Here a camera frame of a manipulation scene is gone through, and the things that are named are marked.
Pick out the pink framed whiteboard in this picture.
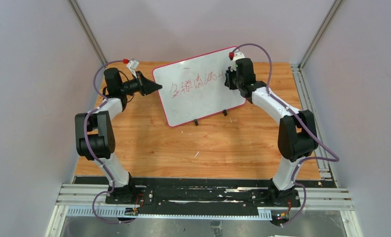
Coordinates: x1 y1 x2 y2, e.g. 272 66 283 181
152 46 246 127

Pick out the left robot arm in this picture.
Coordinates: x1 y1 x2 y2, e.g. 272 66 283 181
75 68 162 204

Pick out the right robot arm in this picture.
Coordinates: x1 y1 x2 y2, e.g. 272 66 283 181
225 57 318 206

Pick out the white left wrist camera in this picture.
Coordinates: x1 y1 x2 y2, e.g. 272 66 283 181
126 59 140 78

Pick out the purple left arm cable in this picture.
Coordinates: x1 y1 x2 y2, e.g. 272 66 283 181
84 59 140 225

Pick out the left aluminium corner post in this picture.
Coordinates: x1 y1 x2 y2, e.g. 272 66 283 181
67 0 108 64

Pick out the aluminium corner post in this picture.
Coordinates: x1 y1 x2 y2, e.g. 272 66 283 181
298 0 345 71
67 0 108 64

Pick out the black mounting base plate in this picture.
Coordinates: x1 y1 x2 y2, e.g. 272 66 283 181
115 178 301 216

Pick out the right aluminium corner post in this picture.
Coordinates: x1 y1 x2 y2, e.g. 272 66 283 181
298 0 345 71

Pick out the aluminium side rail right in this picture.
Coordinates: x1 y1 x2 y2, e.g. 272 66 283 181
290 64 338 184

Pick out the aluminium frame rail front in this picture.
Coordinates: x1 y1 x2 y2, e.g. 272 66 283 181
46 177 363 237

